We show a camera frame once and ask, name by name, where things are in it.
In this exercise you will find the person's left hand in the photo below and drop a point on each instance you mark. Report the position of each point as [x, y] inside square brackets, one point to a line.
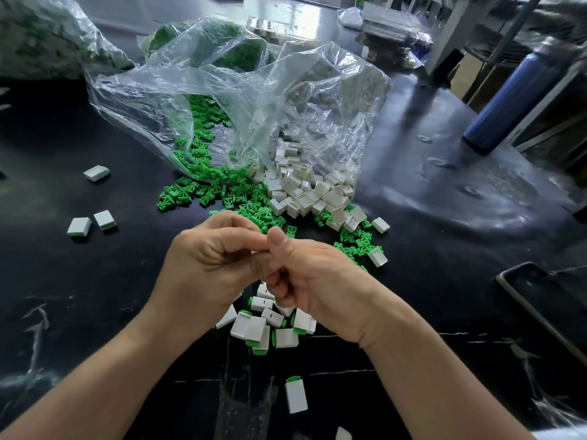
[201, 270]

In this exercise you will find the person's right hand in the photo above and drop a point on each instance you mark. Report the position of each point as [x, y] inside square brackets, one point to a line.
[330, 288]

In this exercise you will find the person's right thumb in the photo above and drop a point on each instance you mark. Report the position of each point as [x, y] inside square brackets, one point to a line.
[286, 242]

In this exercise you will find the person's left thumb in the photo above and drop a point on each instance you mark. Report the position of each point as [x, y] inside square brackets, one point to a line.
[234, 254]

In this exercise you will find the person's right forearm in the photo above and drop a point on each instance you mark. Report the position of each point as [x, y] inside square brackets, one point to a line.
[440, 389]

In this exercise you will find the person's left forearm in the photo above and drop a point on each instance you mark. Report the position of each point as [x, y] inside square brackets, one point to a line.
[91, 384]

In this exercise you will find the pile of open white caps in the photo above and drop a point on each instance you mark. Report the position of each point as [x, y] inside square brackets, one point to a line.
[302, 192]

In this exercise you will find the pile of green plastic clips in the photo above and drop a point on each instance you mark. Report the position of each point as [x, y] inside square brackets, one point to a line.
[206, 187]

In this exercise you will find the heap of assembled white caps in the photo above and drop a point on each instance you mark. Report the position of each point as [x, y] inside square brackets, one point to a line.
[257, 327]

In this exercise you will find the single white plastic cap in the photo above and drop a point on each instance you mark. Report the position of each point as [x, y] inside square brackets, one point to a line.
[380, 225]
[377, 257]

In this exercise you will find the large clear plastic bag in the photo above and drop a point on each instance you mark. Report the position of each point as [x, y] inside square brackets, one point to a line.
[275, 96]

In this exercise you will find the clear plastic container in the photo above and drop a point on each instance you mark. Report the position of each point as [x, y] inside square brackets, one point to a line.
[243, 410]

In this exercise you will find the plastic bag of green parts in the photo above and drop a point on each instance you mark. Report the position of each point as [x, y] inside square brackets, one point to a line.
[238, 52]

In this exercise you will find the stack of clear plastic trays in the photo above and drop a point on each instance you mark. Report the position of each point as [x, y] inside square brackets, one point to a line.
[394, 25]

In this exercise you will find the brown cardboard box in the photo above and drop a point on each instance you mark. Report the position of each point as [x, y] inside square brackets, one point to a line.
[467, 75]

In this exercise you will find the blue metal water bottle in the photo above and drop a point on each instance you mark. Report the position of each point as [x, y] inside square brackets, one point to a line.
[509, 100]

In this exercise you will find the black smartphone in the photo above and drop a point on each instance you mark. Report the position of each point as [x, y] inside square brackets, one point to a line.
[548, 302]

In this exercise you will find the plastic bag of assembled parts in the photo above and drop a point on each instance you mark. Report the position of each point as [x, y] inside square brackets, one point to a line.
[46, 36]

